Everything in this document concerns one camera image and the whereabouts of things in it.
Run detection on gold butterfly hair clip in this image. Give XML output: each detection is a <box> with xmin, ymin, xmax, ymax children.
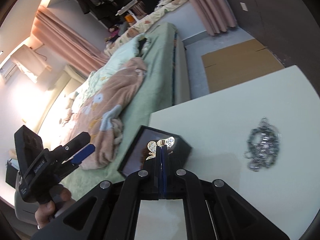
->
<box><xmin>146</xmin><ymin>137</ymin><xmax>175</xmax><ymax>160</ymax></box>

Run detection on silver chain necklace pile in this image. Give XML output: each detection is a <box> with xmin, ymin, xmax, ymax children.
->
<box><xmin>242</xmin><ymin>116</ymin><xmax>283</xmax><ymax>172</ymax></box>

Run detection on black jewelry box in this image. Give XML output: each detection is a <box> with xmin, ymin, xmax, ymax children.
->
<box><xmin>118</xmin><ymin>126</ymin><xmax>192</xmax><ymax>178</ymax></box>

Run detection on person's left hand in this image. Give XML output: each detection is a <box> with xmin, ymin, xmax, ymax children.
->
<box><xmin>35</xmin><ymin>187</ymin><xmax>72</xmax><ymax>229</ymax></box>

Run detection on pink duck blanket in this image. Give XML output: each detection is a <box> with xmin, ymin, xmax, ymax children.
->
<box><xmin>60</xmin><ymin>57</ymin><xmax>146</xmax><ymax>170</ymax></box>

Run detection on green bed sheet mattress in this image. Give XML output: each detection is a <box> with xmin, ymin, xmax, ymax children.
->
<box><xmin>62</xmin><ymin>22</ymin><xmax>177</xmax><ymax>200</ymax></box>

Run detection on pink curtain left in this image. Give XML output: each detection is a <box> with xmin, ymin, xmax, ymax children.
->
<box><xmin>31</xmin><ymin>5</ymin><xmax>109</xmax><ymax>76</ymax></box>

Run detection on pink curtain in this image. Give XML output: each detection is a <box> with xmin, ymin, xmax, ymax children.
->
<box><xmin>31</xmin><ymin>5</ymin><xmax>109</xmax><ymax>76</ymax></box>
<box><xmin>189</xmin><ymin>0</ymin><xmax>237</xmax><ymax>36</ymax></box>

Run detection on light green pillow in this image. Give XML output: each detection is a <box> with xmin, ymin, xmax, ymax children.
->
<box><xmin>87</xmin><ymin>34</ymin><xmax>151</xmax><ymax>94</ymax></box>

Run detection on flattened cardboard sheet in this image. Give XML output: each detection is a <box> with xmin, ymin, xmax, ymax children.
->
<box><xmin>202</xmin><ymin>39</ymin><xmax>284</xmax><ymax>93</ymax></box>

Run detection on window seat patterned cushion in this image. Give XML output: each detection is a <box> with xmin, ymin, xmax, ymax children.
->
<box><xmin>104</xmin><ymin>0</ymin><xmax>188</xmax><ymax>57</ymax></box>

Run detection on hanging dark clothes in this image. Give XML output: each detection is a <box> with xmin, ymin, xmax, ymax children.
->
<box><xmin>76</xmin><ymin>0</ymin><xmax>125</xmax><ymax>29</ymax></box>

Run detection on pink curtain right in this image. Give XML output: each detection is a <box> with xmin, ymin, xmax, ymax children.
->
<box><xmin>189</xmin><ymin>0</ymin><xmax>237</xmax><ymax>36</ymax></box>

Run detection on white wall socket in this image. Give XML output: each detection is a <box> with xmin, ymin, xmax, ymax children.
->
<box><xmin>240</xmin><ymin>2</ymin><xmax>248</xmax><ymax>12</ymax></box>

